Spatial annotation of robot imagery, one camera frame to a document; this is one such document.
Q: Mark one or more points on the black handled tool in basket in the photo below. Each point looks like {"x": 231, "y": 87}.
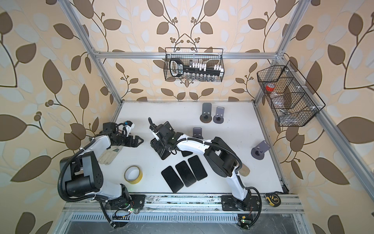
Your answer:
{"x": 194, "y": 69}

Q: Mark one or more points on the yellow black tape measure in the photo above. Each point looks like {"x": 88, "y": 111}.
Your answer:
{"x": 273, "y": 199}

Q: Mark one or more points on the red cap plastic bottle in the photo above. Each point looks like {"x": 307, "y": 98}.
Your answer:
{"x": 276, "y": 98}

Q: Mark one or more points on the brown cork oval pad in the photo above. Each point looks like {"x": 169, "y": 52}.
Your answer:
{"x": 244, "y": 171}

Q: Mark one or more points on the back wire basket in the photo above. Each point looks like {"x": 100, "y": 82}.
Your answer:
{"x": 210, "y": 55}

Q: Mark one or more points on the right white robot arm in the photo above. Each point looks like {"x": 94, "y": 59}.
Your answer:
{"x": 220, "y": 157}

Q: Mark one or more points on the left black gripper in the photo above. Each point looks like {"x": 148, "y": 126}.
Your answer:
{"x": 133, "y": 145}

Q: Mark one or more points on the side wire basket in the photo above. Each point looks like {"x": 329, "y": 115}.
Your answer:
{"x": 301, "y": 101}

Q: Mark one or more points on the black phone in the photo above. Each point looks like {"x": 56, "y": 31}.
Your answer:
{"x": 197, "y": 168}
{"x": 186, "y": 153}
{"x": 185, "y": 173}
{"x": 161, "y": 151}
{"x": 172, "y": 179}

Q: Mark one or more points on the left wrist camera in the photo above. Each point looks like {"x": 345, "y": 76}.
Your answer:
{"x": 123, "y": 128}

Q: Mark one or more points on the yellow tape roll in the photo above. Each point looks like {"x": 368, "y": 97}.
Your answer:
{"x": 133, "y": 174}

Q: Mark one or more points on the phone stand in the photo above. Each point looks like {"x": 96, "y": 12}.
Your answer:
{"x": 197, "y": 132}
{"x": 258, "y": 152}
{"x": 206, "y": 117}

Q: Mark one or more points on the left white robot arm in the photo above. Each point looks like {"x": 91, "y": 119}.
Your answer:
{"x": 81, "y": 178}

